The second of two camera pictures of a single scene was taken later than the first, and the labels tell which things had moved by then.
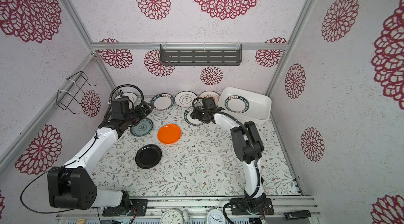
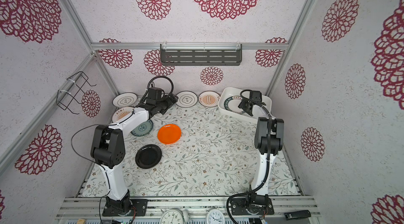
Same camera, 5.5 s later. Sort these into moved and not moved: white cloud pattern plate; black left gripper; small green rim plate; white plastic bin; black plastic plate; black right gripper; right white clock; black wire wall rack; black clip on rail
Moved: small green rim plate; black left gripper; black right gripper
Not moved: right white clock; white cloud pattern plate; black wire wall rack; black clip on rail; white plastic bin; black plastic plate
